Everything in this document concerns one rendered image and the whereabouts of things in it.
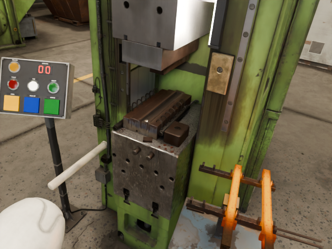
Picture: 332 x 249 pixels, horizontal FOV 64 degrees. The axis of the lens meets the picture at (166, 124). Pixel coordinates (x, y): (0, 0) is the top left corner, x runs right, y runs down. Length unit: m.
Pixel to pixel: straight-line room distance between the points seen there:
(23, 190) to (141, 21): 1.79
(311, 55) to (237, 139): 5.17
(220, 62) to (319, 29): 5.19
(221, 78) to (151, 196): 0.72
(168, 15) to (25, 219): 0.82
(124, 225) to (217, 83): 1.11
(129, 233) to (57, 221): 1.31
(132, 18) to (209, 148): 0.72
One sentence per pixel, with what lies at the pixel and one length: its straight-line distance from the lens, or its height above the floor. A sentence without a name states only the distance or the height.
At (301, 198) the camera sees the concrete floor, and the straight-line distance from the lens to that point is 2.66.
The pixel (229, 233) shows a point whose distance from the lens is 0.93.
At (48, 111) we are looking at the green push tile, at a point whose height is 0.99.
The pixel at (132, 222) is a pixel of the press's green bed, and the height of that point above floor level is 0.21.
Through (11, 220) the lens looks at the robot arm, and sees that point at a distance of 0.56.
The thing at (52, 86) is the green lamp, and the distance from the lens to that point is 1.44.
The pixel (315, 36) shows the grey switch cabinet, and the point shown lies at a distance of 6.30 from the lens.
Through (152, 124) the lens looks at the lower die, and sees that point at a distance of 1.28.
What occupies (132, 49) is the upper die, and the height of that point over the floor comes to 1.33.
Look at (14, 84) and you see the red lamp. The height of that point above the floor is 1.09.
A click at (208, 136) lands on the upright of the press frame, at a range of 1.34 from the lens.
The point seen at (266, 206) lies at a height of 0.95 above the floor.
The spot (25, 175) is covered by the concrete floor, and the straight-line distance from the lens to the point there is 2.62.
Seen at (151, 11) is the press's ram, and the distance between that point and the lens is 1.10.
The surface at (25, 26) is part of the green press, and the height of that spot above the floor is 0.29.
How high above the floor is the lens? 1.67
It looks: 32 degrees down
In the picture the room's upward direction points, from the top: 5 degrees clockwise
